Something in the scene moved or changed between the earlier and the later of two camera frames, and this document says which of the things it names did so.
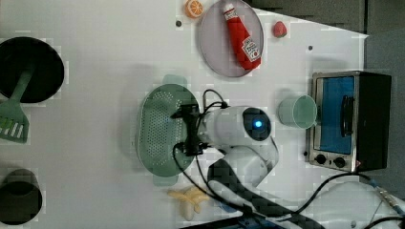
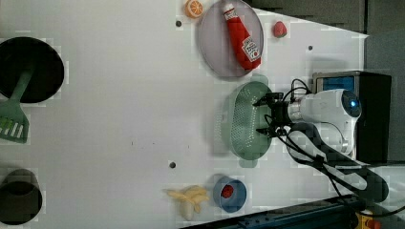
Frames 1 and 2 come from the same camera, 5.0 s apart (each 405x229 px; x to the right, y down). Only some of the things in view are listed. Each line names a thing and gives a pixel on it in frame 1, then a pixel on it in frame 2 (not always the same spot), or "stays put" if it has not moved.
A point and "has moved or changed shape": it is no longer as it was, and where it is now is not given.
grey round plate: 217,44 stays put
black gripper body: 191,114 -> 280,114
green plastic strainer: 159,133 has moved or changed shape
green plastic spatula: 13,120 stays put
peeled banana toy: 189,199 stays put
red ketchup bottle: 247,52 stays put
